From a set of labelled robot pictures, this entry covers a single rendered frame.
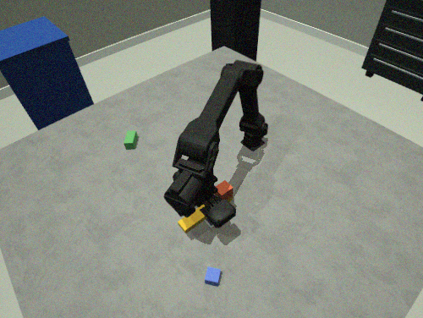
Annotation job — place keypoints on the blue cube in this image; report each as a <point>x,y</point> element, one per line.
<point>212,276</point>

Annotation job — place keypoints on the yellow bar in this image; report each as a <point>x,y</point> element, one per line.
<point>225,192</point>

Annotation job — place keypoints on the small green block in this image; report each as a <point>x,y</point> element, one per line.
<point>131,140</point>

